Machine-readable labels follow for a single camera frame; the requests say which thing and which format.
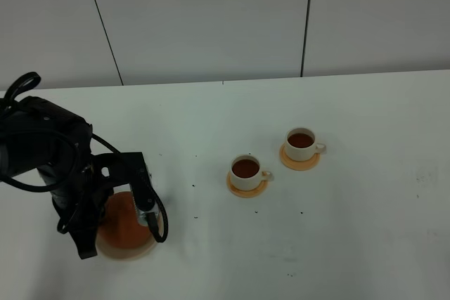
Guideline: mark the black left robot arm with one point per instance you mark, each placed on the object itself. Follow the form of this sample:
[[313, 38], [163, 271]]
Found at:
[[45, 148]]

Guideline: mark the near white teacup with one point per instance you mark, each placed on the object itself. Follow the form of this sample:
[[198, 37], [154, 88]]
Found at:
[[246, 173]]

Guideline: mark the orange coaster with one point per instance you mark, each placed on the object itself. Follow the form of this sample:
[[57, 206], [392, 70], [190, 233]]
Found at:
[[246, 193], [298, 165]]

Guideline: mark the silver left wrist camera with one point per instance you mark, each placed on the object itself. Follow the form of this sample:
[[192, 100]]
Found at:
[[143, 216]]

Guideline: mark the far orange coaster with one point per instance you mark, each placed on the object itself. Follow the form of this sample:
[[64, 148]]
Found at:
[[298, 165]]

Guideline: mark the far white teacup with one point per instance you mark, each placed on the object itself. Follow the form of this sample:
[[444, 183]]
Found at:
[[301, 144]]

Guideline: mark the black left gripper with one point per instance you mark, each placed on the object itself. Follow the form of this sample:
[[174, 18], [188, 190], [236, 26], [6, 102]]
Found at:
[[81, 203]]

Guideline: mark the beige round teapot saucer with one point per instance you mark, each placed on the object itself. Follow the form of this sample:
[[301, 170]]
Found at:
[[123, 254]]

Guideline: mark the near orange coaster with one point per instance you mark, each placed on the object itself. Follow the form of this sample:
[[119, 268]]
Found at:
[[246, 193]]

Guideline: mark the white teacup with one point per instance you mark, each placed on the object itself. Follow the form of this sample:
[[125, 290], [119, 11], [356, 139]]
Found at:
[[301, 144], [246, 173]]

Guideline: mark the brown clay teapot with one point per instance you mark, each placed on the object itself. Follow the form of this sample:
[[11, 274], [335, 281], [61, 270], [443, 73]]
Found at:
[[120, 227]]

